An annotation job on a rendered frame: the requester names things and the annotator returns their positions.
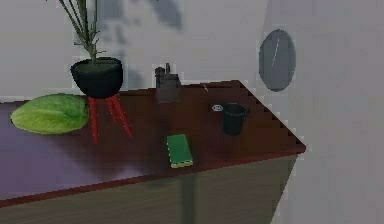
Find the small white round object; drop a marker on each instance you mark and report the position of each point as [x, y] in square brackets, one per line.
[217, 107]

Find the green sponge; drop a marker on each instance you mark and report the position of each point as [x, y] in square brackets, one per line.
[179, 150]

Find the black mug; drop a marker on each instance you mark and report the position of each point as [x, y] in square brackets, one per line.
[234, 119]

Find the dark red topped cabinet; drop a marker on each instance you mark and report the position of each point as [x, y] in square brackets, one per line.
[233, 186]

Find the house plant in black pot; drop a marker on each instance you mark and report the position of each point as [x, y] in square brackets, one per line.
[97, 77]

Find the green lettuce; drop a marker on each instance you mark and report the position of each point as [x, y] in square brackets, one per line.
[50, 114]

